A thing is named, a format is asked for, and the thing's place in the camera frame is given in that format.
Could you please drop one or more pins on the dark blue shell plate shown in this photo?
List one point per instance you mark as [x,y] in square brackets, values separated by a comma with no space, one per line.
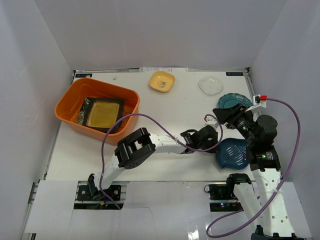
[232,154]

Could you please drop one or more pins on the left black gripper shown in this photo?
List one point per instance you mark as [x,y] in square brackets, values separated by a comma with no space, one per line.
[208,144]

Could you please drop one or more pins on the yellow panda square dish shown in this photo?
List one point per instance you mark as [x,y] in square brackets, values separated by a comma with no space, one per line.
[162,81]

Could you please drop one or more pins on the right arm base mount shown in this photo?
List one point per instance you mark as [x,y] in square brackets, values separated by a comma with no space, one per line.
[220,200]

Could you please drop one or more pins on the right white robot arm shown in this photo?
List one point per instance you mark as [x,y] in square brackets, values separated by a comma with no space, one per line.
[266,213]

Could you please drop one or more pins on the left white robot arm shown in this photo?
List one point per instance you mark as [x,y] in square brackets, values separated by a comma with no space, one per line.
[135,148]

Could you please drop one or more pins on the clear glass plate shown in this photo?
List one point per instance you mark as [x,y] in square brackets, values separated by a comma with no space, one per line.
[210,85]

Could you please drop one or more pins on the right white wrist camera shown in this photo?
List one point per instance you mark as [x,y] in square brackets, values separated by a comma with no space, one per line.
[259,103]

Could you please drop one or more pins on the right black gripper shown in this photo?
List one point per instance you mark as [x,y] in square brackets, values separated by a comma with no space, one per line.
[228,115]

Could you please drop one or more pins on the teal scalloped round plate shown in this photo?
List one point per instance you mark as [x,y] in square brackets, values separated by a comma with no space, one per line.
[230,100]

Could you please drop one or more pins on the white paper sheets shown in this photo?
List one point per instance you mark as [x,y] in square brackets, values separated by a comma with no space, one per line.
[163,69]

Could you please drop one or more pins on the yellow and black square plate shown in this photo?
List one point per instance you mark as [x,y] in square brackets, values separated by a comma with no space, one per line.
[101,113]

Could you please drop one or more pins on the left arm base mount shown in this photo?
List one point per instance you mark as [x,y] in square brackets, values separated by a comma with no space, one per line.
[84,200]

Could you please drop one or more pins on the black floral square plate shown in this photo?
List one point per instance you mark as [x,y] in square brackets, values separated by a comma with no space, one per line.
[83,109]

